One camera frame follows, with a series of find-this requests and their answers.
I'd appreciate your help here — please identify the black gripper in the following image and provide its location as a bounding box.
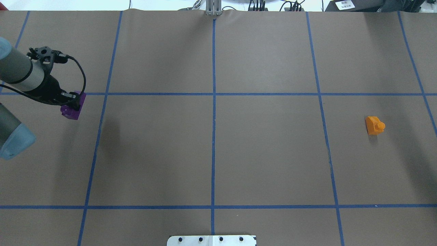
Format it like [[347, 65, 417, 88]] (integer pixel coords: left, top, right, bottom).
[[38, 75, 81, 111]]

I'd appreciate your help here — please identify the purple trapezoid block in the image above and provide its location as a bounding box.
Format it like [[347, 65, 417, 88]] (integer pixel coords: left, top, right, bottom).
[[60, 91, 86, 120]]

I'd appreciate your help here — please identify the orange trapezoid block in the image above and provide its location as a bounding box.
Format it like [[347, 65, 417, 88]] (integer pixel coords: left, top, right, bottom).
[[365, 116, 386, 136]]

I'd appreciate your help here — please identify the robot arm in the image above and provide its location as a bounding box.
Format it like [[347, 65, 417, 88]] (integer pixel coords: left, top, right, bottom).
[[1, 37, 86, 160]]

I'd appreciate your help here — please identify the white mounting plate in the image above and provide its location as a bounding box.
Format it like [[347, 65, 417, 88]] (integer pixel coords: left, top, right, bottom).
[[167, 235, 257, 246]]

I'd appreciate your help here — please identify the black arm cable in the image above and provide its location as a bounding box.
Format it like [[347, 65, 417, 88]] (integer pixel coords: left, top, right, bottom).
[[20, 56, 86, 103]]

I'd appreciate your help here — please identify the aluminium frame post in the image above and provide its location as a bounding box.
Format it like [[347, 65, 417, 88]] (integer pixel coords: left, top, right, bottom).
[[206, 0, 223, 16]]

